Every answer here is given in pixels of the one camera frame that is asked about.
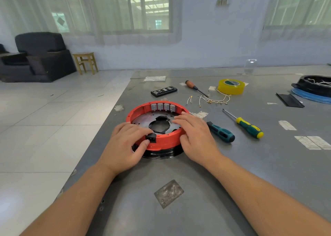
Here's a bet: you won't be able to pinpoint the person's right hand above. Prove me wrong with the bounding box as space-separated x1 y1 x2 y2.
172 112 226 168

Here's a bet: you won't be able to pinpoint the person's left hand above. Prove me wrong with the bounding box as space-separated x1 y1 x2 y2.
98 122 156 176

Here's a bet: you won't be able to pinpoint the teal handle screwdriver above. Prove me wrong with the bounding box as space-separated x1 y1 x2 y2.
206 121 236 143

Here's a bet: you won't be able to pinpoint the red round appliance base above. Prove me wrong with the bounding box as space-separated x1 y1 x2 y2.
126 100 191 159

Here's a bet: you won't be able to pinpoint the green yellow handle screwdriver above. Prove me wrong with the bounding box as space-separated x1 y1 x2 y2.
222 107 265 140

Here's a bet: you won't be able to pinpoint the person's left forearm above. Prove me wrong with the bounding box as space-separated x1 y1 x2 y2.
21 161 122 236

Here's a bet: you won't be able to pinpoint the person's right forearm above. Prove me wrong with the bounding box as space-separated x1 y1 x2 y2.
207 153 331 236

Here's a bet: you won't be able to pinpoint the black round appliance part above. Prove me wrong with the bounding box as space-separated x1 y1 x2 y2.
292 75 331 98

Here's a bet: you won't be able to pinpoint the yellow tape roll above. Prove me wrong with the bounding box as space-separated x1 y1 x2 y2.
217 78 246 96

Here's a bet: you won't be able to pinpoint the black remote control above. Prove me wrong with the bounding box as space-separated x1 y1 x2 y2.
150 86 178 98

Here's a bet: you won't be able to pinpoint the white paper sheet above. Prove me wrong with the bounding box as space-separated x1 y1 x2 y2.
143 75 167 82

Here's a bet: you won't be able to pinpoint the narrow white tape strip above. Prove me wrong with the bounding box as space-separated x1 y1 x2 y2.
278 120 298 131

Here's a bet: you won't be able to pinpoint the black flat plate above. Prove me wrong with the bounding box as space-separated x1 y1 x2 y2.
275 93 305 108

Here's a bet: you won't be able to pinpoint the small wooden stool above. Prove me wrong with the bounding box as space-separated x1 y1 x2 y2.
72 52 99 75

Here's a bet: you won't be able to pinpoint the wide white tape strips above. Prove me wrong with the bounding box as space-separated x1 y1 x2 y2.
294 135 331 151

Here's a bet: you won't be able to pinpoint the black armchair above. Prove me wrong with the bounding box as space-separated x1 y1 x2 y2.
0 32 77 83

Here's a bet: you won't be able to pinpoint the large barred window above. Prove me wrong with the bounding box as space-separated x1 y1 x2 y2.
52 0 171 31
266 0 331 27

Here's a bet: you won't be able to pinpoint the sheer white curtain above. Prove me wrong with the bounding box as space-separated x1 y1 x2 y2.
259 0 331 42
0 0 183 44

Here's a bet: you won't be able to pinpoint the orange handle screwdriver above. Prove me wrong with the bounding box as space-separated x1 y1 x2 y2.
185 80 210 99

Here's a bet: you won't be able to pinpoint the blue ring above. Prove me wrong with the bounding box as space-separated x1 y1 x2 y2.
291 87 331 105

